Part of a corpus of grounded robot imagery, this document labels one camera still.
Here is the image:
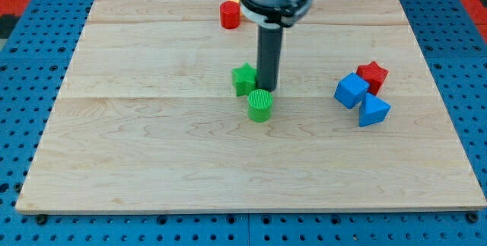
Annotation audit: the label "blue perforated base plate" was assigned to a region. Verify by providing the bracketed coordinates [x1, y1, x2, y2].
[1, 0, 486, 245]

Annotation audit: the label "red star block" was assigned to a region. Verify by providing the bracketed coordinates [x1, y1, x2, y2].
[356, 61, 389, 95]

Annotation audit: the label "green cylinder block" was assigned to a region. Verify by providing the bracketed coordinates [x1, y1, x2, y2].
[247, 89, 273, 123]

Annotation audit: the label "blue cube block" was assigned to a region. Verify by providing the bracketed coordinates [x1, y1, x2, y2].
[334, 72, 370, 109]

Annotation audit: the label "blue triangular prism block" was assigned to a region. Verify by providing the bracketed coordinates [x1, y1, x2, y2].
[358, 93, 391, 127]

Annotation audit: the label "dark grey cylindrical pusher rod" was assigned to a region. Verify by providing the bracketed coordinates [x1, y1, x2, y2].
[256, 27, 283, 91]

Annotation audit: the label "red cylinder block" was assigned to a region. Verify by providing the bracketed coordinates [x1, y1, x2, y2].
[219, 1, 240, 29]

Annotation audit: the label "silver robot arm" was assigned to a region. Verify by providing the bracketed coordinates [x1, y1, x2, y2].
[240, 0, 313, 91]

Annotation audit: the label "light wooden board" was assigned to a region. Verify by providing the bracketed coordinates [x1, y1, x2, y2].
[15, 0, 486, 215]

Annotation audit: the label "green star block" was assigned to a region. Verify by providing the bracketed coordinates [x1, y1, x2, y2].
[231, 62, 256, 97]

